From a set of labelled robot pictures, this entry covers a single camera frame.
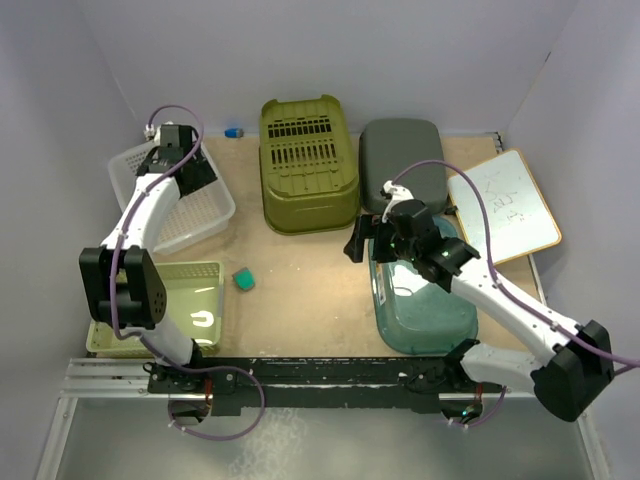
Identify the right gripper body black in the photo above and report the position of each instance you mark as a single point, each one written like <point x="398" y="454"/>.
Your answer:
<point x="389" y="247"/>

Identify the large olive green basket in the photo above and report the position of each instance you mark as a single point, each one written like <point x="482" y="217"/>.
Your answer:
<point x="308" y="167"/>

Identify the blue transparent basket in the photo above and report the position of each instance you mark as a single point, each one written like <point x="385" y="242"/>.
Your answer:
<point x="414" y="316"/>

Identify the grey plastic tray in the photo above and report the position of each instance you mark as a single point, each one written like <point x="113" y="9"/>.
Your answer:
<point x="389" y="146"/>

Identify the white perforated plastic basket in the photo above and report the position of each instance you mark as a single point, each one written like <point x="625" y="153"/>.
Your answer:
<point x="199" y="215"/>

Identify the light green plastic tray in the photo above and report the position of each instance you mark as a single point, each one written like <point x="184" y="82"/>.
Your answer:
<point x="195" y="303"/>

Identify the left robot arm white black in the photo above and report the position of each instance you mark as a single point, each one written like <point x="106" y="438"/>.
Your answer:
<point x="122" y="285"/>

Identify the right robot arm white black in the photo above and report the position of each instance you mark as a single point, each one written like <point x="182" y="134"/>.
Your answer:
<point x="566" y="366"/>

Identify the small teal green block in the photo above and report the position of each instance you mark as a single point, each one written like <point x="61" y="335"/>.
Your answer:
<point x="244" y="279"/>

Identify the small blue object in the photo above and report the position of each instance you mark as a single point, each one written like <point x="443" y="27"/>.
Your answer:
<point x="234" y="133"/>

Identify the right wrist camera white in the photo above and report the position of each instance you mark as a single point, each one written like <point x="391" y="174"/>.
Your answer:
<point x="395" y="194"/>

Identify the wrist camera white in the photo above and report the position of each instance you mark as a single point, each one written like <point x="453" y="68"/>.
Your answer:
<point x="152" y="133"/>
<point x="395" y="194"/>

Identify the whiteboard with yellow frame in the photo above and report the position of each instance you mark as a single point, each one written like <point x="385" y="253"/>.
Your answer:
<point x="503" y="204"/>

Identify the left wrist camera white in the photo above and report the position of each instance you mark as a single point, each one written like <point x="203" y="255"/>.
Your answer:
<point x="152" y="133"/>

